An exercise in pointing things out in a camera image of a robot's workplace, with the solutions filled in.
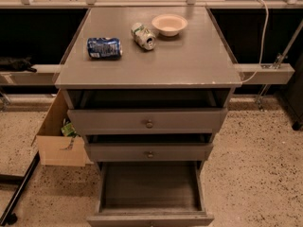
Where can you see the grey drawer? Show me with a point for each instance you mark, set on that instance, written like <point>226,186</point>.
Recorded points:
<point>147,152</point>
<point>139,121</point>
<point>150,194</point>

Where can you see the white paper bowl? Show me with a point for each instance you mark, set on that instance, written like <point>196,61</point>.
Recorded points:
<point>169,24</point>

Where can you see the grey horizontal rail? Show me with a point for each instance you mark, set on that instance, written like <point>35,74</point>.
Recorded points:
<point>252,73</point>

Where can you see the grey middle drawer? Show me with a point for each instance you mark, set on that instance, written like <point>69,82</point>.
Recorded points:
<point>147,152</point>

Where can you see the black cart with wheel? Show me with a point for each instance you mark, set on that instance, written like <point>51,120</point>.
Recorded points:
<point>294,94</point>

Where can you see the blue soda can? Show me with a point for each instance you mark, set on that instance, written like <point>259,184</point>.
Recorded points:
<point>104,48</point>

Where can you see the grey top drawer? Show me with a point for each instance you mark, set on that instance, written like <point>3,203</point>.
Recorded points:
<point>139,121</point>

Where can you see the grey bottom drawer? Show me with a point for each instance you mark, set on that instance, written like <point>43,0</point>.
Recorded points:
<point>150,194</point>

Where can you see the black object on rail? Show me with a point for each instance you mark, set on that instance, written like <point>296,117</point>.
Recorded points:
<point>16,64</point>

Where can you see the grey wooden drawer cabinet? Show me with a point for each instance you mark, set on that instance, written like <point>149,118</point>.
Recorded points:
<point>191,70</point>

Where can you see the cardboard box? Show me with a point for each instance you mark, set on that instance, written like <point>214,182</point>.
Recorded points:
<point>54,148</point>

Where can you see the green and silver soda can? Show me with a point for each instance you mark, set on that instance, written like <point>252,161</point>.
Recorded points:
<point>143,36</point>

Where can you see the black floor stand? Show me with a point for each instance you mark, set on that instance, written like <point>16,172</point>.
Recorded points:
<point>20,182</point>

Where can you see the metal diagonal strut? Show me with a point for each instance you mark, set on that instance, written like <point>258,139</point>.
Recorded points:
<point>275,65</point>

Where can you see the green packet in box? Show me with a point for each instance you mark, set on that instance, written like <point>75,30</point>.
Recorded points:
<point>68,129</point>

